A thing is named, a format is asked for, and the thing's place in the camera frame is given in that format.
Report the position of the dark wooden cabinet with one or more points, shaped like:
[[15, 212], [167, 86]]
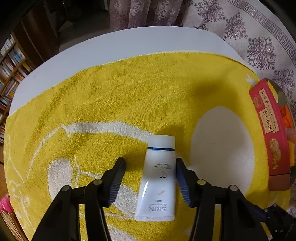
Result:
[[53, 27]]

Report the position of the wooden bookshelf with books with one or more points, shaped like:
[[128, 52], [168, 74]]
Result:
[[11, 69]]

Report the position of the white purple patterned curtain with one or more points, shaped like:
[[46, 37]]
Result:
[[242, 30]]

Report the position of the yellow and white towel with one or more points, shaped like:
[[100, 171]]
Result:
[[104, 104]]

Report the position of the pink fabric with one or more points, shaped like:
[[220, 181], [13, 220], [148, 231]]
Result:
[[5, 204]]

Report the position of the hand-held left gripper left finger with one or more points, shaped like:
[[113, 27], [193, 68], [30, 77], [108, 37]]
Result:
[[115, 183]]

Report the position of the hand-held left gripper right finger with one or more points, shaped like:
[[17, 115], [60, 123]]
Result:
[[185, 185]]

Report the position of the red cardboard box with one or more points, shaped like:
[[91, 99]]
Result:
[[270, 129]]

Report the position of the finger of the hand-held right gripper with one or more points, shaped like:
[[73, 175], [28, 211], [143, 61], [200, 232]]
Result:
[[260, 212]]

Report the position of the red-orange plastic block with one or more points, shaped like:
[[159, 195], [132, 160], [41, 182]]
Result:
[[288, 117]]

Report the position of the mauve sheer curtain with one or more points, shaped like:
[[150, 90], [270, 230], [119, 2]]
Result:
[[148, 14]]

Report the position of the white tube with blue band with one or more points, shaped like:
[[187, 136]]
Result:
[[157, 176]]

